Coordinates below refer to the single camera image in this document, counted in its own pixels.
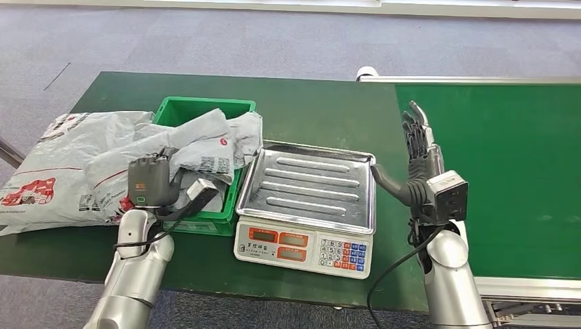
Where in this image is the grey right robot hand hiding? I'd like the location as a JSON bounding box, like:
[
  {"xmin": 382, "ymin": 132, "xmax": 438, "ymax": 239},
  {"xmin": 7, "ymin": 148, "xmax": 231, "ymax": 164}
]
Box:
[{"xmin": 371, "ymin": 100, "xmax": 445, "ymax": 210}]

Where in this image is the dark green table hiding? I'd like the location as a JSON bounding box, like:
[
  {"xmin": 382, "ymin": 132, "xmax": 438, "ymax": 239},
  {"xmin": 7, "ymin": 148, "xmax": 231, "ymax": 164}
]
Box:
[{"xmin": 0, "ymin": 71, "xmax": 430, "ymax": 313}]

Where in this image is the green conveyor belt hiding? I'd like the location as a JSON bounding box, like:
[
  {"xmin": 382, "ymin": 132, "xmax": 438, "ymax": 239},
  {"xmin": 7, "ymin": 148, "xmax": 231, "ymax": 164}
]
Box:
[{"xmin": 395, "ymin": 84, "xmax": 581, "ymax": 279}]

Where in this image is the grey metal bar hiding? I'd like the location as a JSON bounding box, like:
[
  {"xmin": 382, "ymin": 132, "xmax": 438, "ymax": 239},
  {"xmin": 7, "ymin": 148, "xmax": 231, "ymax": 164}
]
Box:
[{"xmin": 0, "ymin": 136, "xmax": 26, "ymax": 170}]

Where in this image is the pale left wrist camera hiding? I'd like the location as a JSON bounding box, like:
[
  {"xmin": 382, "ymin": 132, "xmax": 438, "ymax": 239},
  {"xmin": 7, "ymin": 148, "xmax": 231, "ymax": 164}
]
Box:
[{"xmin": 181, "ymin": 178, "xmax": 220, "ymax": 217}]

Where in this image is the white scale with steel tray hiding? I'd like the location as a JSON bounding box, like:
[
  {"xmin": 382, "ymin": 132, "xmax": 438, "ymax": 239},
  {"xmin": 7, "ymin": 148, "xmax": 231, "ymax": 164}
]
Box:
[{"xmin": 234, "ymin": 139, "xmax": 378, "ymax": 280}]

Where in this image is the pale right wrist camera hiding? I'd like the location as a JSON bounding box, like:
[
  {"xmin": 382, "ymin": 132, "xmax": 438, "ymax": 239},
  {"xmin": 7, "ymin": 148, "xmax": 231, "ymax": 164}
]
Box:
[{"xmin": 425, "ymin": 170, "xmax": 469, "ymax": 224}]

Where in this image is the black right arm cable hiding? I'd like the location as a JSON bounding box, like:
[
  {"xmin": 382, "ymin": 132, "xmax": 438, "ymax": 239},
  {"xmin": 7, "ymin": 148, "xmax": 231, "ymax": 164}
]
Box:
[{"xmin": 367, "ymin": 224, "xmax": 448, "ymax": 329}]

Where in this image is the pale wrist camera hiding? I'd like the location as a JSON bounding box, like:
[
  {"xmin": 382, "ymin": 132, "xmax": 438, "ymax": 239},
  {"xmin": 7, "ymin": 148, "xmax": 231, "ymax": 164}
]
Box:
[
  {"xmin": 181, "ymin": 178, "xmax": 220, "ymax": 217},
  {"xmin": 425, "ymin": 170, "xmax": 469, "ymax": 224}
]

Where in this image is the white conveyor roller end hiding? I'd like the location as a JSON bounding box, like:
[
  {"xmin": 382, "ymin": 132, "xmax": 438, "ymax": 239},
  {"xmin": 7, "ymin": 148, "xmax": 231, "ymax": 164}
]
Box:
[{"xmin": 356, "ymin": 66, "xmax": 380, "ymax": 82}]

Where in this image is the green plastic crate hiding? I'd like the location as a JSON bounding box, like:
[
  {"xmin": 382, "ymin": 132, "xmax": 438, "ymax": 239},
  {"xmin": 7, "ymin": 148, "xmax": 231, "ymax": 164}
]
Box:
[{"xmin": 151, "ymin": 96, "xmax": 258, "ymax": 237}]

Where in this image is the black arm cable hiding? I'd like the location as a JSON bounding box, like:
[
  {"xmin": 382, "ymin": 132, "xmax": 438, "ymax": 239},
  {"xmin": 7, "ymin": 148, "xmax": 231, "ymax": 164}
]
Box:
[
  {"xmin": 112, "ymin": 217, "xmax": 182, "ymax": 251},
  {"xmin": 367, "ymin": 224, "xmax": 448, "ymax": 329}
]

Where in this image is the large flat grey mailer bag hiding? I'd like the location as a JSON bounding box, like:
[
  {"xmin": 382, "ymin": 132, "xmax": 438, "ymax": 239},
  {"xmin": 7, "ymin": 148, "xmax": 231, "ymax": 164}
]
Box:
[{"xmin": 0, "ymin": 111, "xmax": 156, "ymax": 236}]

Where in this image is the aluminium conveyor frame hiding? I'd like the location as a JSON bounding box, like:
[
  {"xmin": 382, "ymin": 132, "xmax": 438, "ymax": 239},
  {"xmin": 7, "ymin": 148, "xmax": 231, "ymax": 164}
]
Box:
[{"xmin": 357, "ymin": 75, "xmax": 581, "ymax": 329}]

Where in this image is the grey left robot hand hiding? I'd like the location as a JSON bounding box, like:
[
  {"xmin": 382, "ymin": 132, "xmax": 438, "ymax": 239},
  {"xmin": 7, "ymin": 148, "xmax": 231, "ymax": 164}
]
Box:
[{"xmin": 127, "ymin": 147, "xmax": 180, "ymax": 210}]

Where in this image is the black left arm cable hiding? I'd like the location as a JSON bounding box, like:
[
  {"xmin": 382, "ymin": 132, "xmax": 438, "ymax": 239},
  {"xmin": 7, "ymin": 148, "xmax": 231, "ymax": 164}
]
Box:
[{"xmin": 112, "ymin": 217, "xmax": 182, "ymax": 251}]

